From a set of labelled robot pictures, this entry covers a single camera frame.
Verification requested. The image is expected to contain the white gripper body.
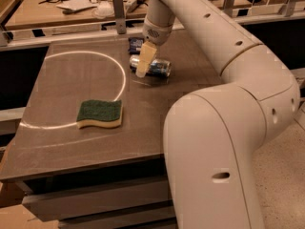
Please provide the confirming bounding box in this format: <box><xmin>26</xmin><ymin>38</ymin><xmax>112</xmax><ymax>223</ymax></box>
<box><xmin>143</xmin><ymin>17</ymin><xmax>173</xmax><ymax>46</ymax></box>

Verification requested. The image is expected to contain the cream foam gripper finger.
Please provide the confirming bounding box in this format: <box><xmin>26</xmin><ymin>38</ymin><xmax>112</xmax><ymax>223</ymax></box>
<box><xmin>135</xmin><ymin>41</ymin><xmax>157</xmax><ymax>78</ymax></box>

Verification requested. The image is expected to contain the silver blue redbull can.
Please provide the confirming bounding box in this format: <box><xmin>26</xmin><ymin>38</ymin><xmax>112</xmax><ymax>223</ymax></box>
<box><xmin>130</xmin><ymin>54</ymin><xmax>171</xmax><ymax>77</ymax></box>

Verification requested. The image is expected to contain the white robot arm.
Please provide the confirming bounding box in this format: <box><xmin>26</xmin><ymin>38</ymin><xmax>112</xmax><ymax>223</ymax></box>
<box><xmin>143</xmin><ymin>0</ymin><xmax>300</xmax><ymax>229</ymax></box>

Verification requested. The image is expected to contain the dark blue snack packet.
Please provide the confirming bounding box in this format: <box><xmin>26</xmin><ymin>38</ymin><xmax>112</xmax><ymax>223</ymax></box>
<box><xmin>129</xmin><ymin>37</ymin><xmax>144</xmax><ymax>54</ymax></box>

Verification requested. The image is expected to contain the white round object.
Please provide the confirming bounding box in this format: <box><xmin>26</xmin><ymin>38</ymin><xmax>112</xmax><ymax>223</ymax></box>
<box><xmin>93</xmin><ymin>1</ymin><xmax>114</xmax><ymax>17</ymax></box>

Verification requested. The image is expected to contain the white paper sheet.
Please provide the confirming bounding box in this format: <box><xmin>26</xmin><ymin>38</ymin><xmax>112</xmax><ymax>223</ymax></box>
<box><xmin>57</xmin><ymin>0</ymin><xmax>97</xmax><ymax>10</ymax></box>

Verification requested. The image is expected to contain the green yellow sponge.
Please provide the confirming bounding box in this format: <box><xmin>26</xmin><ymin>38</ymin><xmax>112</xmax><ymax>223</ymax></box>
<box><xmin>76</xmin><ymin>100</ymin><xmax>123</xmax><ymax>129</ymax></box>

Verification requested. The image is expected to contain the middle grey drawer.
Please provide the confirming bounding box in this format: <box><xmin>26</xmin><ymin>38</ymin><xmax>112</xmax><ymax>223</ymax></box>
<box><xmin>58</xmin><ymin>204</ymin><xmax>175</xmax><ymax>229</ymax></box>

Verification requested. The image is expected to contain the grey drawer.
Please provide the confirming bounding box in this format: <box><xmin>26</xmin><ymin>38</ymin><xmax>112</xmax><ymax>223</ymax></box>
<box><xmin>22</xmin><ymin>177</ymin><xmax>171</xmax><ymax>221</ymax></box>
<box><xmin>58</xmin><ymin>204</ymin><xmax>175</xmax><ymax>229</ymax></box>

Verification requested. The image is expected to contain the top grey drawer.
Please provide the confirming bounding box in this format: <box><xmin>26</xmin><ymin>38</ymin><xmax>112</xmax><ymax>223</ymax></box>
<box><xmin>22</xmin><ymin>177</ymin><xmax>171</xmax><ymax>221</ymax></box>

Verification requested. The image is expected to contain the metal rail frame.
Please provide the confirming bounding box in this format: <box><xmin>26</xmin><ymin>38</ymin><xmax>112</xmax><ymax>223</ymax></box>
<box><xmin>1</xmin><ymin>0</ymin><xmax>305</xmax><ymax>51</ymax></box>

